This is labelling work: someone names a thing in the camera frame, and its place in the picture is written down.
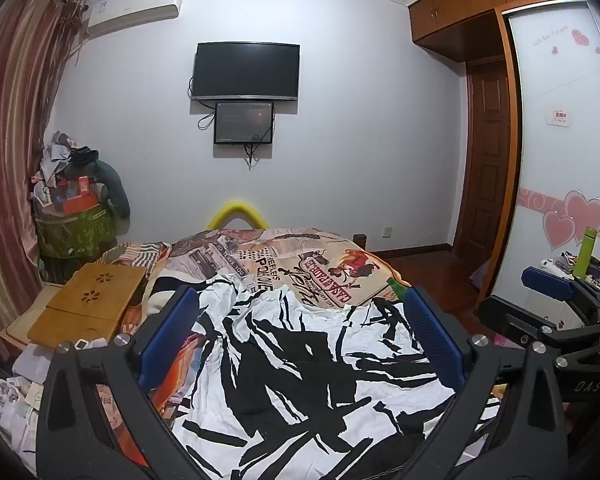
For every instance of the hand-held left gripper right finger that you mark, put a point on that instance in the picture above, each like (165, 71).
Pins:
(432, 335)

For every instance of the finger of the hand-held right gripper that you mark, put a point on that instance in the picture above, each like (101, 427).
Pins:
(515, 320)
(547, 282)

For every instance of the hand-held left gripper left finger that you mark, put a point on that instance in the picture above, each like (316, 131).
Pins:
(170, 335)

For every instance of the black and white garment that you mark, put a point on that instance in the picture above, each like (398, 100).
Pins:
(330, 360)

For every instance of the pile of mixed clothes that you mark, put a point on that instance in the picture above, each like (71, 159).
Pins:
(62, 152)

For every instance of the white nightstand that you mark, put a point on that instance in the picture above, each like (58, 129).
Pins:
(550, 262)

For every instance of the cream and black cloth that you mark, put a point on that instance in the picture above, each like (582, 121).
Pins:
(157, 302)

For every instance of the green bottle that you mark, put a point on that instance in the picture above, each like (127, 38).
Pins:
(585, 255)

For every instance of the wooden lap desk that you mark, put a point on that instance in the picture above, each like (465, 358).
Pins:
(90, 305)

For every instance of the white heart-print wardrobe door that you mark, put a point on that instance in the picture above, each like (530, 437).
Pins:
(555, 160)

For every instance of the brown wooden door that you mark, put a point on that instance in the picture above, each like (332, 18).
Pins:
(485, 160)

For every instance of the green fabric storage bag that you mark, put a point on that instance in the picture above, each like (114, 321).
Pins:
(75, 232)

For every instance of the beige board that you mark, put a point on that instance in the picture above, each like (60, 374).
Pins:
(25, 315)

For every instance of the printed blanket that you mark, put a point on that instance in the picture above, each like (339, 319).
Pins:
(305, 255)

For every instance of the pile of white papers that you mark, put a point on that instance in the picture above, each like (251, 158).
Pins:
(25, 395)

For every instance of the orange box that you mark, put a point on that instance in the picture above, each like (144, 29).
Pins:
(80, 205)

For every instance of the small red box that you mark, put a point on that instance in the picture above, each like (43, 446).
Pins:
(84, 186)

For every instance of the striped brown curtain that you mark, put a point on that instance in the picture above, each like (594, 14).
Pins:
(15, 135)

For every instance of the wooden overhead cupboard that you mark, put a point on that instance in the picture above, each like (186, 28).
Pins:
(455, 15)

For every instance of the white air conditioner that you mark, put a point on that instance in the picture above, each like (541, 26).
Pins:
(135, 10)

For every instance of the white wall socket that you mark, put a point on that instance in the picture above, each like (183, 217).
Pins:
(388, 231)

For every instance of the small black wall monitor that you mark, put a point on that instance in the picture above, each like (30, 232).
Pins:
(244, 122)

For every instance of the black wall television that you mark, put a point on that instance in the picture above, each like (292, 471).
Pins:
(245, 70)

